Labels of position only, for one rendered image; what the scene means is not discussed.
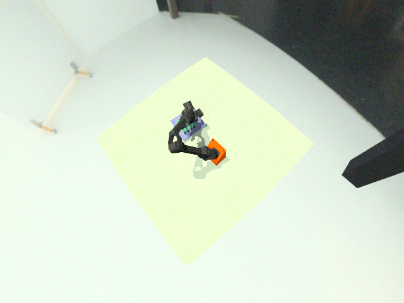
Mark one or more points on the light blue switch panel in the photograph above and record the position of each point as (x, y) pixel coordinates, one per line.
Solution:
(190, 129)

